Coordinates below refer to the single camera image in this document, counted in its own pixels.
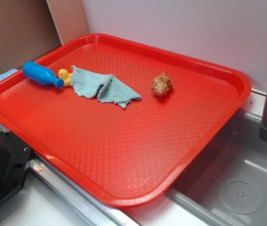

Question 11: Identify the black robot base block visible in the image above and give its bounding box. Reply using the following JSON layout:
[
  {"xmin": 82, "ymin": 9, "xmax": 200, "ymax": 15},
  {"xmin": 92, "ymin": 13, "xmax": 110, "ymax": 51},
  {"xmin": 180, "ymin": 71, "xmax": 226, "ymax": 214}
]
[{"xmin": 0, "ymin": 131, "xmax": 32, "ymax": 205}]

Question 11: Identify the light blue cloth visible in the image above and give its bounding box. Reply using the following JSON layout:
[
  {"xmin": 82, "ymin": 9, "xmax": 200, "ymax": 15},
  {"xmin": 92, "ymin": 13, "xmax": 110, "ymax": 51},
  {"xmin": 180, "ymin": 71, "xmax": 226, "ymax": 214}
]
[{"xmin": 71, "ymin": 66, "xmax": 142, "ymax": 109}]

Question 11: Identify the brown cardboard panel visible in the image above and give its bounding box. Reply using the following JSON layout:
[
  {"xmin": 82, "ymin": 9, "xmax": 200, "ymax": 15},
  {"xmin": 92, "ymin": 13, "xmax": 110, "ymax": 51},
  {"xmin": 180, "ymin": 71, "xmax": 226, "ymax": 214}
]
[{"xmin": 0, "ymin": 0, "xmax": 61, "ymax": 75}]

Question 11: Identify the blue plastic bottle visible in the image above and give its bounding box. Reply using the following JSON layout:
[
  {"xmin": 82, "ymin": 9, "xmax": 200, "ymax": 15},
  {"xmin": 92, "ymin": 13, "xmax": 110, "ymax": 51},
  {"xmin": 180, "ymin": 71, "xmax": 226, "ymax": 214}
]
[{"xmin": 22, "ymin": 61, "xmax": 64, "ymax": 88}]

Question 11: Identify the yellow rubber duck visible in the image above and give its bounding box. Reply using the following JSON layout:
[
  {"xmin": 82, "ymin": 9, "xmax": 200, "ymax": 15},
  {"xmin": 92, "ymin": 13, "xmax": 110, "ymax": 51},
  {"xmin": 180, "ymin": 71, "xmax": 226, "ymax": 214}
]
[{"xmin": 58, "ymin": 69, "xmax": 73, "ymax": 86}]

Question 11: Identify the brown seashell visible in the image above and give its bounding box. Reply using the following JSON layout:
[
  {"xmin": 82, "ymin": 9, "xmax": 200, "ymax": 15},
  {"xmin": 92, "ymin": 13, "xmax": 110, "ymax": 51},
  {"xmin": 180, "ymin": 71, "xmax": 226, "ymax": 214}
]
[{"xmin": 151, "ymin": 72, "xmax": 173, "ymax": 97}]

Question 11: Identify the grey plastic sink basin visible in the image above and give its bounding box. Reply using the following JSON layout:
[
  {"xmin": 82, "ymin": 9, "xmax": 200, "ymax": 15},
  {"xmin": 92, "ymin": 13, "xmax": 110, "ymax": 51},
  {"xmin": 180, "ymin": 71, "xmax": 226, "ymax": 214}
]
[{"xmin": 166, "ymin": 110, "xmax": 267, "ymax": 226}]

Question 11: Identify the red plastic tray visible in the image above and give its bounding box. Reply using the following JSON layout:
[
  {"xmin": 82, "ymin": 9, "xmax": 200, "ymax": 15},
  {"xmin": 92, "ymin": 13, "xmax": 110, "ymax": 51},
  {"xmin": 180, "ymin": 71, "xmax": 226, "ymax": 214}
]
[{"xmin": 0, "ymin": 34, "xmax": 251, "ymax": 207}]

